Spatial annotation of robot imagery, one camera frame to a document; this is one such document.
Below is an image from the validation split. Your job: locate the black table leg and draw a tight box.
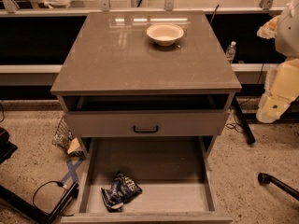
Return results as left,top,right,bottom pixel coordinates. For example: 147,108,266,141
232,97,255,145

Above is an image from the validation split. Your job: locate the black cable on floor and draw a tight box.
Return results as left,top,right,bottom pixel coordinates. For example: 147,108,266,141
32,180,75,217

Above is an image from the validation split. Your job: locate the black object far left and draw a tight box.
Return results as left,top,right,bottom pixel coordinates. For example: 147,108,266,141
0,127,18,164

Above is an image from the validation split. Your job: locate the closed grey drawer front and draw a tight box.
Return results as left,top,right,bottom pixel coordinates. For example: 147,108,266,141
64,111,228,137

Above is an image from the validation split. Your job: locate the white paper bowl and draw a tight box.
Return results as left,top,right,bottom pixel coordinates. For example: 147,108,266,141
147,23,184,47

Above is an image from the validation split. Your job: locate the grey drawer cabinet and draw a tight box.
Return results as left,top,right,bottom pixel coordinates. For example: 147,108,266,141
51,11,241,150

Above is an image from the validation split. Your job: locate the clear water bottle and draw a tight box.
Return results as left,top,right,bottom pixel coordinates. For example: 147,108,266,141
225,41,236,63

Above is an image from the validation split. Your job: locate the black chair leg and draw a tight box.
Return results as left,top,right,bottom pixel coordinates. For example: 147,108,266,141
258,173,299,201

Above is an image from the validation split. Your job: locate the blue chip bag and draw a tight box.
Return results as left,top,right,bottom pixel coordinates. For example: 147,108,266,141
101,172,142,211

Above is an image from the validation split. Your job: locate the wire mesh basket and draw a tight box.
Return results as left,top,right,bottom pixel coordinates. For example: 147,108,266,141
52,118,73,153

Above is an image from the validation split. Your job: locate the black drawer handle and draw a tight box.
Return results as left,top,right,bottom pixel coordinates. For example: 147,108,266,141
133,125,159,133

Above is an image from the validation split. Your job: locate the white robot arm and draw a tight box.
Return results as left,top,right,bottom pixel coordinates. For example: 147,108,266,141
256,0,299,123

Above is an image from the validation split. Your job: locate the open grey lower drawer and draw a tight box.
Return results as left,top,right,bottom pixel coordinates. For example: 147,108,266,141
61,137,232,224

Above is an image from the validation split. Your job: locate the black floor stand left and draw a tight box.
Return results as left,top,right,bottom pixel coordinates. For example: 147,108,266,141
0,182,78,224

